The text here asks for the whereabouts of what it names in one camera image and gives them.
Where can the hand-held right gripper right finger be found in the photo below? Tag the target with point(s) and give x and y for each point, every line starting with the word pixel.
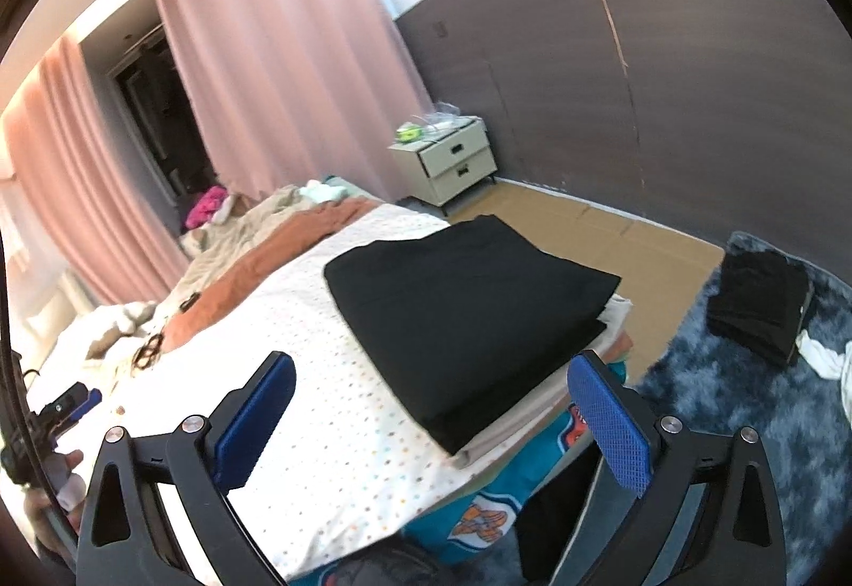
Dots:
pixel 609 419

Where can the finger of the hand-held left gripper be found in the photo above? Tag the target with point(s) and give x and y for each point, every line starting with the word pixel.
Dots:
pixel 83 405

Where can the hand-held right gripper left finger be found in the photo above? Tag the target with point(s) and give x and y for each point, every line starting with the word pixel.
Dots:
pixel 259 419

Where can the black long-sleeved shirt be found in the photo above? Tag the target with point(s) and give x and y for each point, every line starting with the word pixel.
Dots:
pixel 466 293

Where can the black clothes pile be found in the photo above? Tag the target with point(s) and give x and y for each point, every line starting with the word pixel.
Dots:
pixel 759 306

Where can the pink clothes pile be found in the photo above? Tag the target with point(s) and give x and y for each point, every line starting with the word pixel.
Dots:
pixel 203 207

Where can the person's left hand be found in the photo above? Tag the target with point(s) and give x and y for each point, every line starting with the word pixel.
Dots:
pixel 66 473

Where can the white dotted bed sheet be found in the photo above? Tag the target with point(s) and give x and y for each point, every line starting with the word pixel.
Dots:
pixel 333 426

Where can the folded black garment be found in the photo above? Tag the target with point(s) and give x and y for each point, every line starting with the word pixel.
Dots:
pixel 532 380

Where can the blue shaggy rug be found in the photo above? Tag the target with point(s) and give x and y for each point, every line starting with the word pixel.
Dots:
pixel 699 400

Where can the white plush pillow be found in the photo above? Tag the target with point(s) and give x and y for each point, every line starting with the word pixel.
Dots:
pixel 126 316

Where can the small black item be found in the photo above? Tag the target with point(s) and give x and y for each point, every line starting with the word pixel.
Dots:
pixel 190 301

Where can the orange blanket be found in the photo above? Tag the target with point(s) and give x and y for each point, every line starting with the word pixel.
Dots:
pixel 266 266

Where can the beige crumpled blanket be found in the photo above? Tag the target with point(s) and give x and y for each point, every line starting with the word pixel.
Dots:
pixel 233 240

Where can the white cloth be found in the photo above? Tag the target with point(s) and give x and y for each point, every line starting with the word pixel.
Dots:
pixel 819 353

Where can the pink curtain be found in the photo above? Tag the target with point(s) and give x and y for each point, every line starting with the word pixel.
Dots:
pixel 80 173
pixel 279 40

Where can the pale green cloth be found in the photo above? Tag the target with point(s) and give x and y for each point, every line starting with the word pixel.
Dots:
pixel 323 191

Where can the white nightstand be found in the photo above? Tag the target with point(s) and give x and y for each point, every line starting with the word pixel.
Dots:
pixel 459 160

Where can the green small item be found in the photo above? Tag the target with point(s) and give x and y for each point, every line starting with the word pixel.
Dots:
pixel 411 132

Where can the clear plastic bag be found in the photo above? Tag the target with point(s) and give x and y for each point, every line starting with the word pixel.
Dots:
pixel 439 120

